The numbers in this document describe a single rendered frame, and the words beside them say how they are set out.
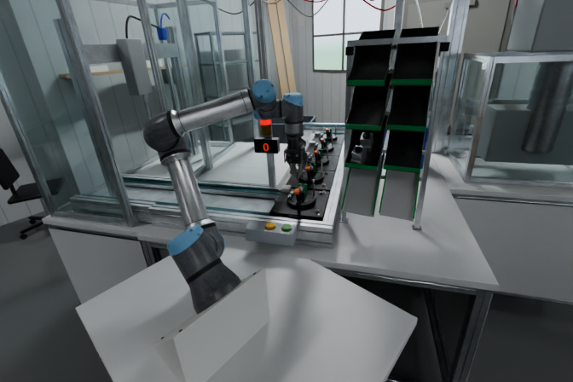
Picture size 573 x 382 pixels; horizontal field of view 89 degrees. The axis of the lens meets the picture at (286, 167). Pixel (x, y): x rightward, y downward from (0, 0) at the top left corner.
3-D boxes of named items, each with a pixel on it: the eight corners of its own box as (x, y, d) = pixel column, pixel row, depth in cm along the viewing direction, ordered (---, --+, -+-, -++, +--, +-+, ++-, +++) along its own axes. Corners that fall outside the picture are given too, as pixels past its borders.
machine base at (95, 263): (174, 351, 173) (138, 232, 140) (90, 331, 189) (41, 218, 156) (256, 222, 296) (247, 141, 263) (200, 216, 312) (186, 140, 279)
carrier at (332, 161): (335, 174, 169) (335, 153, 164) (295, 171, 175) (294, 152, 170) (338, 159, 190) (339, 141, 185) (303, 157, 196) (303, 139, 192)
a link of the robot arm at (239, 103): (125, 114, 94) (269, 69, 96) (142, 125, 105) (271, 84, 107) (133, 147, 92) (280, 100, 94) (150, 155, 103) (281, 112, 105)
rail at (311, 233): (332, 248, 122) (332, 227, 117) (153, 225, 144) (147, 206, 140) (333, 240, 126) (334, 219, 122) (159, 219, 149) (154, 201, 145)
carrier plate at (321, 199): (322, 221, 125) (322, 217, 124) (269, 216, 131) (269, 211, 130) (329, 194, 146) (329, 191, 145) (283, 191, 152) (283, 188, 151)
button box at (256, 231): (293, 246, 118) (292, 234, 115) (245, 240, 123) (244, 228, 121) (297, 236, 124) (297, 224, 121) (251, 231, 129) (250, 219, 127)
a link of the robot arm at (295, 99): (280, 92, 114) (302, 91, 114) (282, 119, 118) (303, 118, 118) (280, 95, 107) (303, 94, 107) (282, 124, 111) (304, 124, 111)
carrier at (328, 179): (330, 193, 147) (330, 170, 142) (284, 189, 153) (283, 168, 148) (335, 174, 169) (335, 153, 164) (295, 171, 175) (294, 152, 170)
